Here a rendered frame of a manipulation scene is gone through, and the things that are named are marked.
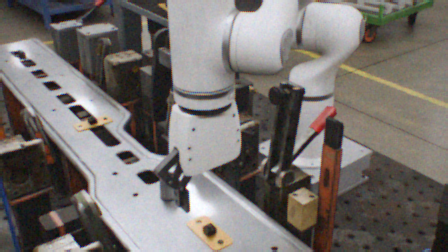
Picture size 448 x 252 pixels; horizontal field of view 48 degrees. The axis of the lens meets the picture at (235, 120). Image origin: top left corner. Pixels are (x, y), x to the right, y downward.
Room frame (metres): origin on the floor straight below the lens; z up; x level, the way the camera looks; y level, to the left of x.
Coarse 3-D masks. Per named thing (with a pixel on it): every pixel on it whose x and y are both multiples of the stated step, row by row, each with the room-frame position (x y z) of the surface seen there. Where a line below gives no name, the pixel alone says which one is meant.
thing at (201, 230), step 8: (200, 216) 0.67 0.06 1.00; (192, 224) 0.65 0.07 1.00; (200, 224) 0.65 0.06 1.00; (208, 224) 0.64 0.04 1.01; (200, 232) 0.63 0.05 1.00; (208, 232) 0.62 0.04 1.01; (216, 232) 0.63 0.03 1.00; (224, 232) 0.63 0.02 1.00; (208, 240) 0.61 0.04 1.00; (216, 240) 0.61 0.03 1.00; (224, 240) 0.61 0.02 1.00; (232, 240) 0.61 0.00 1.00; (216, 248) 0.59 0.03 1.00
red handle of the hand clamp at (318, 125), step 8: (328, 112) 0.77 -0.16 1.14; (336, 112) 0.78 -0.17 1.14; (320, 120) 0.76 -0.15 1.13; (312, 128) 0.76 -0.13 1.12; (320, 128) 0.76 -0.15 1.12; (304, 136) 0.75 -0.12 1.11; (312, 136) 0.75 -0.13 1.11; (296, 144) 0.74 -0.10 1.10; (304, 144) 0.74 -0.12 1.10; (296, 152) 0.73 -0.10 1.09; (272, 168) 0.71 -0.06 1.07
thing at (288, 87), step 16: (272, 96) 0.70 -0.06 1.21; (288, 96) 0.71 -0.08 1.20; (288, 112) 0.71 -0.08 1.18; (272, 128) 0.73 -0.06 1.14; (288, 128) 0.70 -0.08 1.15; (272, 144) 0.72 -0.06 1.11; (288, 144) 0.70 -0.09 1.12; (272, 160) 0.72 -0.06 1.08; (288, 160) 0.70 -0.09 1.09; (272, 176) 0.72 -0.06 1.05
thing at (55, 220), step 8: (64, 208) 0.70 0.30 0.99; (72, 208) 0.70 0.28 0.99; (48, 216) 0.68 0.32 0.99; (56, 216) 0.68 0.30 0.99; (64, 216) 0.68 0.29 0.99; (72, 216) 0.68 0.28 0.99; (40, 224) 0.67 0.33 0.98; (48, 224) 0.66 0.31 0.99; (56, 224) 0.66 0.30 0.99; (64, 224) 0.67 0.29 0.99; (72, 224) 0.67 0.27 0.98; (80, 224) 0.68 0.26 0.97; (48, 232) 0.65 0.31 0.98; (56, 232) 0.65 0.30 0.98; (64, 232) 0.66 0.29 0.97; (48, 240) 0.65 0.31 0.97
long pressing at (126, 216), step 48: (0, 48) 1.51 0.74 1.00; (48, 48) 1.50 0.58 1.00; (48, 96) 1.15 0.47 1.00; (96, 96) 1.15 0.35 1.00; (96, 144) 0.91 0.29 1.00; (96, 192) 0.74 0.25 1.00; (144, 192) 0.74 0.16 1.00; (192, 192) 0.74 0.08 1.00; (144, 240) 0.61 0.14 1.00; (192, 240) 0.61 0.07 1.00; (240, 240) 0.61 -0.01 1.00; (288, 240) 0.61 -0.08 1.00
